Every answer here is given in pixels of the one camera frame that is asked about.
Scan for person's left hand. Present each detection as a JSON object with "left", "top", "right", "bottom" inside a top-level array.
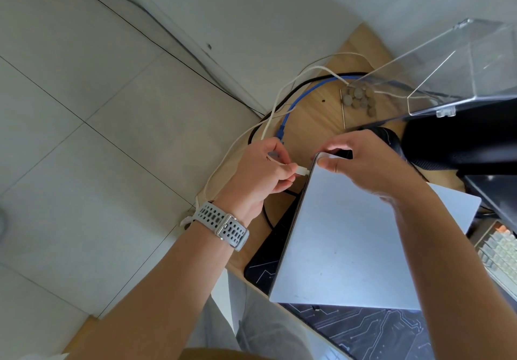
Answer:
[{"left": 212, "top": 137, "right": 299, "bottom": 227}]

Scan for person's right hand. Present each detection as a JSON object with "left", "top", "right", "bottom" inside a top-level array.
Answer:
[{"left": 317, "top": 129, "right": 429, "bottom": 207}]

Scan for white charging cable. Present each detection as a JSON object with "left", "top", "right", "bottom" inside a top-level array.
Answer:
[{"left": 193, "top": 66, "right": 350, "bottom": 216}]

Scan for silver laptop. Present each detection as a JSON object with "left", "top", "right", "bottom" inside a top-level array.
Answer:
[{"left": 268, "top": 153, "right": 482, "bottom": 312}]

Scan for blue cable with grey adapter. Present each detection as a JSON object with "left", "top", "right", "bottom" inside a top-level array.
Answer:
[{"left": 276, "top": 74, "right": 364, "bottom": 144}]

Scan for person's right forearm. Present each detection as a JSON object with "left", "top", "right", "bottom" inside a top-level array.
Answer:
[{"left": 394, "top": 182, "right": 517, "bottom": 360}]

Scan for person's left forearm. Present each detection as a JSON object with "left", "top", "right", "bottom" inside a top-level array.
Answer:
[{"left": 66, "top": 222, "right": 233, "bottom": 360}]

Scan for black circuit-print desk mat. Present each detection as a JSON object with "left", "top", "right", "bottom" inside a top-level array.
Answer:
[{"left": 243, "top": 126, "right": 437, "bottom": 360}]

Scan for white perforated wristwatch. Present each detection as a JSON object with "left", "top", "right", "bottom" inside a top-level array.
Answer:
[{"left": 179, "top": 201, "right": 250, "bottom": 252}]

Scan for pile of coins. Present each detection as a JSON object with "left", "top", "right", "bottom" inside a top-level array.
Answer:
[{"left": 341, "top": 85, "right": 379, "bottom": 118}]

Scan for black cylindrical speaker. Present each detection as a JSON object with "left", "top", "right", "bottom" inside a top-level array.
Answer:
[{"left": 402, "top": 99, "right": 517, "bottom": 172}]

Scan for clear acrylic box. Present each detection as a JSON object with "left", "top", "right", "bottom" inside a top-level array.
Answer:
[{"left": 345, "top": 18, "right": 517, "bottom": 130}]

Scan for black monitor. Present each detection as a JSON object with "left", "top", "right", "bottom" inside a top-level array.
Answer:
[{"left": 462, "top": 174, "right": 517, "bottom": 235}]

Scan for light grey trousers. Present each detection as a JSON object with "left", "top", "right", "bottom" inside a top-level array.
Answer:
[{"left": 185, "top": 271, "right": 356, "bottom": 360}]

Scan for white mechanical keyboard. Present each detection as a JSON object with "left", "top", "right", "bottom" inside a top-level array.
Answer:
[{"left": 470, "top": 220, "right": 517, "bottom": 302}]

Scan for brown shirt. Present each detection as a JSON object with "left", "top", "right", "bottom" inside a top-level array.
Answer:
[{"left": 177, "top": 347, "right": 253, "bottom": 360}]

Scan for thin white wire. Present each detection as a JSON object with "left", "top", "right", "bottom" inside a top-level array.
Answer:
[{"left": 295, "top": 51, "right": 374, "bottom": 78}]

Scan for thin black floor cable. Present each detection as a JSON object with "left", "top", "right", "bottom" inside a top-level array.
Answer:
[{"left": 48, "top": 0, "right": 266, "bottom": 118}]

